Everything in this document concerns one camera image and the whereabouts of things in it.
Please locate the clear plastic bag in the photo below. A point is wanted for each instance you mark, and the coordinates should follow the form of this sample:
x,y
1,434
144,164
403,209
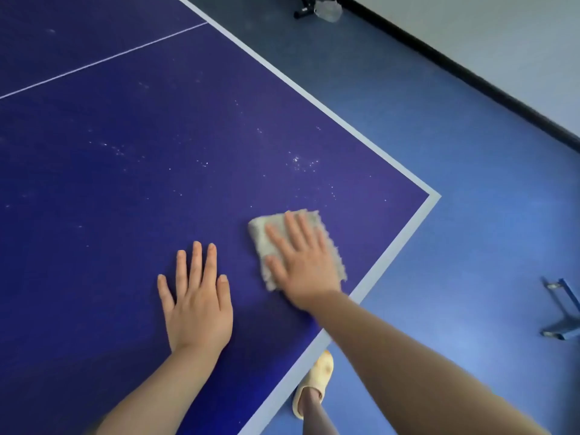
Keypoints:
x,y
328,11

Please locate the person's left forearm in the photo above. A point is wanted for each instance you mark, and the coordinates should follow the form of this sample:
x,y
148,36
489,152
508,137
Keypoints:
x,y
163,394

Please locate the person's right hand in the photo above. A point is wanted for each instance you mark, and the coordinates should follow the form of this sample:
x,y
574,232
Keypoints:
x,y
308,276

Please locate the blue table tennis table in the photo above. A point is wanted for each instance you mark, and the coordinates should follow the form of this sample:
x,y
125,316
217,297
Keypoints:
x,y
181,154

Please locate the black stand leg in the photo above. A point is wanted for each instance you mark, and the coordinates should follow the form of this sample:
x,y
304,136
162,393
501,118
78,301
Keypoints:
x,y
304,9

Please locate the cream right slipper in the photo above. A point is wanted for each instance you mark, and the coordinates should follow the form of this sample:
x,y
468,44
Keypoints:
x,y
319,373

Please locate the person's left hand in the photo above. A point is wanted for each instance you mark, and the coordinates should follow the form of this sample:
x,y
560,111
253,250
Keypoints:
x,y
199,312

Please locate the grey cleaning cloth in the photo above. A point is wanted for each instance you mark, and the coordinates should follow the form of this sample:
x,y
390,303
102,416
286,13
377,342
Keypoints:
x,y
263,244

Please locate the blue metal frame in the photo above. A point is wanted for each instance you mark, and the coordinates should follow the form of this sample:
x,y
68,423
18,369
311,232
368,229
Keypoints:
x,y
564,328

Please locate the person's right forearm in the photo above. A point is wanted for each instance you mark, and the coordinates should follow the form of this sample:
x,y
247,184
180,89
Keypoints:
x,y
421,376

